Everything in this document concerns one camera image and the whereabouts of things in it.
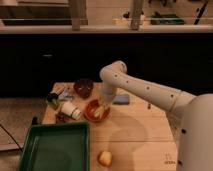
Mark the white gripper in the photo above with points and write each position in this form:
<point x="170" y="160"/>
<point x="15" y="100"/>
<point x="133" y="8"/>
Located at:
<point x="103" y="100"/>

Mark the green plastic tray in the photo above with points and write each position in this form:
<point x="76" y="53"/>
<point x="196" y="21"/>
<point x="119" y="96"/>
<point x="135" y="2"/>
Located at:
<point x="56" y="147"/>

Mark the dark maroon bowl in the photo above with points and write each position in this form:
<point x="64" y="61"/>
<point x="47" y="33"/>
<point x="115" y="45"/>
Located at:
<point x="83" y="87"/>

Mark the silver blue packet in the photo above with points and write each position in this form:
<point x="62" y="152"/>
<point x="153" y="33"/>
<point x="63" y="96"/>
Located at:
<point x="65" y="95"/>

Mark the yellow banana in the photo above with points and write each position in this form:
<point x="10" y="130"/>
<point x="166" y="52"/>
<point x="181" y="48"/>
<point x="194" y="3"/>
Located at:
<point x="99" y="111"/>

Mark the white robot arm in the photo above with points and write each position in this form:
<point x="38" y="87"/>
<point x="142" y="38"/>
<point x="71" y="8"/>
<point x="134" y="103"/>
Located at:
<point x="195" y="149"/>

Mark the yellow apple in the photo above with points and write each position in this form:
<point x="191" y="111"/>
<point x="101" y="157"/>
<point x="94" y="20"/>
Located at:
<point x="105" y="158"/>

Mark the dark brown object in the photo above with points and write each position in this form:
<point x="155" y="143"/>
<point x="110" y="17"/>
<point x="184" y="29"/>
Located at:
<point x="62" y="118"/>

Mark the white cup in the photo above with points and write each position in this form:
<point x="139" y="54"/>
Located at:
<point x="71" y="110"/>

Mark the blue sponge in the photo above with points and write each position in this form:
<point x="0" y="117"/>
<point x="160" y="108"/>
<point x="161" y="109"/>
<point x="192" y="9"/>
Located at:
<point x="123" y="99"/>

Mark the red bowl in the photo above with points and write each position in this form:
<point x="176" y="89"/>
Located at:
<point x="91" y="107"/>

